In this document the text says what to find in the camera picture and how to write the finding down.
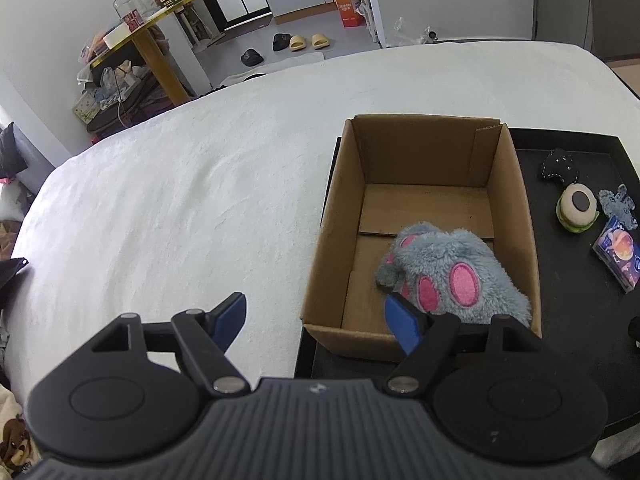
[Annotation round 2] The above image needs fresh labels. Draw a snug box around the black stitched plush toy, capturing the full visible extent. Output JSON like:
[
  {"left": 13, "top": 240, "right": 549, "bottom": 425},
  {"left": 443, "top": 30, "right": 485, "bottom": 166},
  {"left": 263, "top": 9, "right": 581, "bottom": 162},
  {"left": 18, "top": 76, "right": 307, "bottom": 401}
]
[{"left": 540, "top": 148, "right": 579, "bottom": 188}]

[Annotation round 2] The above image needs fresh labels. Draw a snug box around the colourful soft pouch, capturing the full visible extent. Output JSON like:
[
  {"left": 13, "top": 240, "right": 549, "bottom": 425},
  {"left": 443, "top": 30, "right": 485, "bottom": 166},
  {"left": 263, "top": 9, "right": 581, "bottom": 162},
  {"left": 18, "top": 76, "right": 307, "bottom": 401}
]
[{"left": 592, "top": 217, "right": 640, "bottom": 292}]

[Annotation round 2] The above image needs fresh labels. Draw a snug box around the grey pink plush toy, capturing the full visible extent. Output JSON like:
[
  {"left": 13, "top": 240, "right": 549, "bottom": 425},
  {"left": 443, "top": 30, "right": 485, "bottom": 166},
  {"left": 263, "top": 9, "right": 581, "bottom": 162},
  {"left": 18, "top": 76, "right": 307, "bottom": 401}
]
[{"left": 375, "top": 222, "right": 533, "bottom": 326}]

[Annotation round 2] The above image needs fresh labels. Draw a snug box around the burger plush toy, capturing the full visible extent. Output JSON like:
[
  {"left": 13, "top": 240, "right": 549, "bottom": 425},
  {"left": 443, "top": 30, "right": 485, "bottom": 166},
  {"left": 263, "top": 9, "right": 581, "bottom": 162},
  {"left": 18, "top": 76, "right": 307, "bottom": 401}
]
[{"left": 555, "top": 183, "right": 599, "bottom": 233}]

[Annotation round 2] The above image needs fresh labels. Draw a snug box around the white bed blanket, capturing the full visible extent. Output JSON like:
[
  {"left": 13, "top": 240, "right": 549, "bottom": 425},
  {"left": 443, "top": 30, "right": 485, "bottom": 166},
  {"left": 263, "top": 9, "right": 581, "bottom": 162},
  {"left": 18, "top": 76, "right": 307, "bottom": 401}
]
[{"left": 3, "top": 40, "right": 640, "bottom": 470}]

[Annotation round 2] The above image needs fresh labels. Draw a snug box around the black tray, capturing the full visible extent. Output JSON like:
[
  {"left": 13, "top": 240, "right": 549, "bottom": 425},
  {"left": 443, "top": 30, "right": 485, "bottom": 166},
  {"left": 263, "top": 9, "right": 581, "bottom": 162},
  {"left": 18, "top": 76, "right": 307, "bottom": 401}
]
[{"left": 295, "top": 115, "right": 639, "bottom": 436}]

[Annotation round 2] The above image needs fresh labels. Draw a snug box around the blue grey knitted toy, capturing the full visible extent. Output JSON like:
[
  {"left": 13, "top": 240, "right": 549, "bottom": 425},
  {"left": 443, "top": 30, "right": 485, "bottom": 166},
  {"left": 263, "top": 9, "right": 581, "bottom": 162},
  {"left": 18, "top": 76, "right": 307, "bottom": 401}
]
[{"left": 598, "top": 183, "right": 638, "bottom": 231}]

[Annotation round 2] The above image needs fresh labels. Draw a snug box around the brown cardboard box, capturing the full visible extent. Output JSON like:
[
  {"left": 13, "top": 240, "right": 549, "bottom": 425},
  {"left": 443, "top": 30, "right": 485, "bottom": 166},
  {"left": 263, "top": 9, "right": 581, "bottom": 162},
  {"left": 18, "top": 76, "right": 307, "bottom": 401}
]
[{"left": 302, "top": 114, "right": 542, "bottom": 361}]

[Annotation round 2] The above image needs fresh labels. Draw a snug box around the black pillow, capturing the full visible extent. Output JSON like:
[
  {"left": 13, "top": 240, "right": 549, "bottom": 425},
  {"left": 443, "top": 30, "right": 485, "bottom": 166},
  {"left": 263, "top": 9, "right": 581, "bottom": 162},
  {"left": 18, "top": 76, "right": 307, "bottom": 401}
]
[{"left": 0, "top": 122, "right": 28, "bottom": 179}]

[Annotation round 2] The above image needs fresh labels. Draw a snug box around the yellow round side table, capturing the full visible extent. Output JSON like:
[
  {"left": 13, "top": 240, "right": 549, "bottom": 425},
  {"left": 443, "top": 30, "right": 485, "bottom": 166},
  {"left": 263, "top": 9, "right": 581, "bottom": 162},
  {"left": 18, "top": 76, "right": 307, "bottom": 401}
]
[{"left": 89, "top": 0, "right": 193, "bottom": 106}]

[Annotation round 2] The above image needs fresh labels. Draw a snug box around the black slipper far left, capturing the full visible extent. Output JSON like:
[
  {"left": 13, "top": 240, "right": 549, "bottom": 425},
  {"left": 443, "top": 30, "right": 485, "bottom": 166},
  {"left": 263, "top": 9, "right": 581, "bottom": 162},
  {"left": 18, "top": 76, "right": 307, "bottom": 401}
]
[{"left": 241, "top": 48, "right": 264, "bottom": 67}]

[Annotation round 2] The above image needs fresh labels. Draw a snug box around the white foam block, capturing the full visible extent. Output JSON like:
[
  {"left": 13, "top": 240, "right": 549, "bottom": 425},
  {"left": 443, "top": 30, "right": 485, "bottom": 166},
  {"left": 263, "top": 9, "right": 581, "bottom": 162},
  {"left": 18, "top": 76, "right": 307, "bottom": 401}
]
[{"left": 103, "top": 23, "right": 131, "bottom": 50}]

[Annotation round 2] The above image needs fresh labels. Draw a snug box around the black slipper near beige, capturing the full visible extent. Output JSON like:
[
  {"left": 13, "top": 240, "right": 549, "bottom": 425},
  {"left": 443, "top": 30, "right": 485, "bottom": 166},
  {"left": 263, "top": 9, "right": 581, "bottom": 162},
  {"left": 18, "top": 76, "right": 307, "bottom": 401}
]
[{"left": 272, "top": 32, "right": 292, "bottom": 52}]

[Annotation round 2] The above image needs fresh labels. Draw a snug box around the left beige slipper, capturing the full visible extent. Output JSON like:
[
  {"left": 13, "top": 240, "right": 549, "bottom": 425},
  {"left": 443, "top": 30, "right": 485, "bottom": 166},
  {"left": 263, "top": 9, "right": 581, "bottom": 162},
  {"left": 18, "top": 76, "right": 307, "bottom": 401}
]
[{"left": 288, "top": 35, "right": 307, "bottom": 52}]

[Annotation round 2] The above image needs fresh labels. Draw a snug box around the clear glass jar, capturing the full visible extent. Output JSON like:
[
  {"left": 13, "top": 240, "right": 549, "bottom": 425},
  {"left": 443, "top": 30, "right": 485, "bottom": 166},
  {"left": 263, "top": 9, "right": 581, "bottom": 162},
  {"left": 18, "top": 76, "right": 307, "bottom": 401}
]
[{"left": 113, "top": 0, "right": 144, "bottom": 32}]

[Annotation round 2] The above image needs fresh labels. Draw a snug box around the right beige slipper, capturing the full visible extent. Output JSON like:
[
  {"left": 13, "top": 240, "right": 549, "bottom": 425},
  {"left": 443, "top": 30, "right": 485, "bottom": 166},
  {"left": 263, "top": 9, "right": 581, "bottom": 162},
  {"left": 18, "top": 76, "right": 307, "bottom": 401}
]
[{"left": 311, "top": 34, "right": 331, "bottom": 50}]

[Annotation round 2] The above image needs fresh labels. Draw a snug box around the orange cardboard box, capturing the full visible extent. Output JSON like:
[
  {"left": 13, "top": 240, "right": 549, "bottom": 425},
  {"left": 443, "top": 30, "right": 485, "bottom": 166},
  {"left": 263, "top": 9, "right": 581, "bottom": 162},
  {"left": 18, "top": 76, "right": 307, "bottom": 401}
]
[{"left": 333, "top": 0, "right": 364, "bottom": 28}]

